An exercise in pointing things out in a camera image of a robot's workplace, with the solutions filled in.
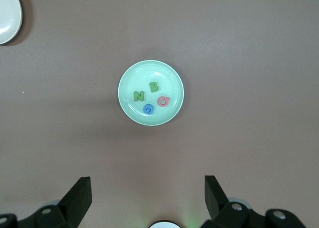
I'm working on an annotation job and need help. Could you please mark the light green plate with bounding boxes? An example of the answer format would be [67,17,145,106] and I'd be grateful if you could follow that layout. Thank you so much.
[117,59,185,126]

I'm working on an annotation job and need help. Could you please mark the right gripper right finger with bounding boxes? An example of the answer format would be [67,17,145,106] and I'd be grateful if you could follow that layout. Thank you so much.
[199,175,307,228]

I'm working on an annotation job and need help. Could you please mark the beige plate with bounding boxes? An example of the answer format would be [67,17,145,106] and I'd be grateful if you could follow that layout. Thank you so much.
[0,0,23,45]

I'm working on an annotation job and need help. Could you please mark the red foam letter Q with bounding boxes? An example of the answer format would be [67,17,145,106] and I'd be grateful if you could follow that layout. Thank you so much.
[157,95,171,108]

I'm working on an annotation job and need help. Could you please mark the green foam letter N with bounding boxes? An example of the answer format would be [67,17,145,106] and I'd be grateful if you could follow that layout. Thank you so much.
[133,90,146,103]

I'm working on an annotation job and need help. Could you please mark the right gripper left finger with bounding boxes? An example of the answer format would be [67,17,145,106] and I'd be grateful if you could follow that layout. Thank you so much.
[0,177,92,228]

